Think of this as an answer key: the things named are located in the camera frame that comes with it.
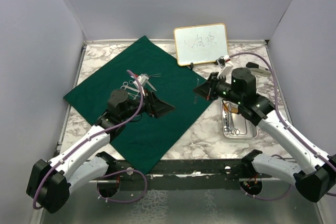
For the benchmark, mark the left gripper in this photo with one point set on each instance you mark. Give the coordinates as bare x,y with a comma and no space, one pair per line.
155,107

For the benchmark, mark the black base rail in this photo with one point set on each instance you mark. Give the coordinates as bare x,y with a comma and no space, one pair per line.
182,174

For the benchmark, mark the stainless steel tray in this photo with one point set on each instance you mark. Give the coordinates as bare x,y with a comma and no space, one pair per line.
247,129

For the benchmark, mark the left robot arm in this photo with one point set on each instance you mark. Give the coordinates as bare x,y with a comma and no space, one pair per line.
51,182

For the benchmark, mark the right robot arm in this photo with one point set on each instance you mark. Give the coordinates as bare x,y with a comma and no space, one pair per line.
312,173

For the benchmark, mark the green surgical cloth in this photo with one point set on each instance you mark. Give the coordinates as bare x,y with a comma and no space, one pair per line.
191,131

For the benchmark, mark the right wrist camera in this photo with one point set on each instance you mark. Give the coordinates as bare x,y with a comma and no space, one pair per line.
225,64

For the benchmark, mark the steel hemostat clamp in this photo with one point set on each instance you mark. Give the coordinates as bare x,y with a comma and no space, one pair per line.
230,125

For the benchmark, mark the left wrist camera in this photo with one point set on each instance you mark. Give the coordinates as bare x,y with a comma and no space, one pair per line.
143,79

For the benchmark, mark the orange strip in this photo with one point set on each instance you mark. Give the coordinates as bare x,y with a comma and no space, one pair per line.
228,107

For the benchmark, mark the black grey stapler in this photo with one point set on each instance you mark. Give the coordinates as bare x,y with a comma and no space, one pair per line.
256,68

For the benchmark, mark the white board with frame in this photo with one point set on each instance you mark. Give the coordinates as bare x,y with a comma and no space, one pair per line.
200,44

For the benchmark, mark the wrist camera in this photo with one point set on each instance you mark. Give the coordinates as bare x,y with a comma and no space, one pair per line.
143,79
225,64

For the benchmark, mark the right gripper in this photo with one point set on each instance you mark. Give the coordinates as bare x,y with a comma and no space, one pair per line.
208,87

